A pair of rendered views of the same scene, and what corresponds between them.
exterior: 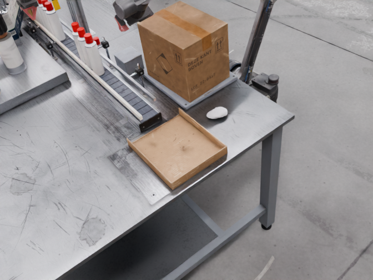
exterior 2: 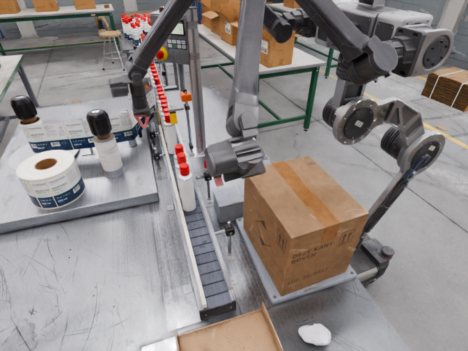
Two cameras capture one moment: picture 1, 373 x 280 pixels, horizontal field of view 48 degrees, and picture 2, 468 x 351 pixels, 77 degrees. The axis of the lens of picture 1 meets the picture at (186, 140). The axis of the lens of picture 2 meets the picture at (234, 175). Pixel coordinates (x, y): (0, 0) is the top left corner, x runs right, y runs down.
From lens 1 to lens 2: 0.90 m
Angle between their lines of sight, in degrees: 13
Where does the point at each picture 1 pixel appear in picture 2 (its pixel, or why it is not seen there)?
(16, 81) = (104, 186)
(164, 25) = (277, 185)
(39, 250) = not seen: outside the picture
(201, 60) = (315, 252)
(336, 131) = (448, 337)
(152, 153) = not seen: outside the picture
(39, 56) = (143, 164)
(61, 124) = (118, 260)
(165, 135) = (230, 341)
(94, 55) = (185, 189)
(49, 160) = (72, 316)
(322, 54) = (440, 230)
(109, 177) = not seen: outside the picture
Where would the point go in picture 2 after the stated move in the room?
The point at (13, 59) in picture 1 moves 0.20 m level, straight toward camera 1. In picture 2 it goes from (108, 162) to (99, 193)
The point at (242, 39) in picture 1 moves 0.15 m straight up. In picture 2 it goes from (358, 186) to (362, 173)
